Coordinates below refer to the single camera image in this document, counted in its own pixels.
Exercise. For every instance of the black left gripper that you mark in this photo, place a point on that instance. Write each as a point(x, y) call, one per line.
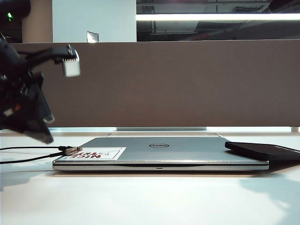
point(11, 82)

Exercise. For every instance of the black smartphone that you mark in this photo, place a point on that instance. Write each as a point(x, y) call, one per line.
point(264, 151)

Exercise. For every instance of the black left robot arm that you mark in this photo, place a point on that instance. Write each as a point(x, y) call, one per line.
point(14, 9)

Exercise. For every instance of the white red laptop sticker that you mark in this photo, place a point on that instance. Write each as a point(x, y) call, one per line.
point(110, 152)

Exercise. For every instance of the brown desk divider panel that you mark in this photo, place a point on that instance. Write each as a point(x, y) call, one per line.
point(175, 84)

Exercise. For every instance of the silver Dell laptop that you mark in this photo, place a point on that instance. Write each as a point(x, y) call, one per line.
point(187, 152)

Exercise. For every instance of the red background sign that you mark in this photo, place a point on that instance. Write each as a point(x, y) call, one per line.
point(200, 36)

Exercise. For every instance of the white ceiling light strip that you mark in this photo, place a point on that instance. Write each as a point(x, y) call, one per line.
point(211, 17)

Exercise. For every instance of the silver wall plate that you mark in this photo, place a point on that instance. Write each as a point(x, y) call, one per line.
point(92, 37)

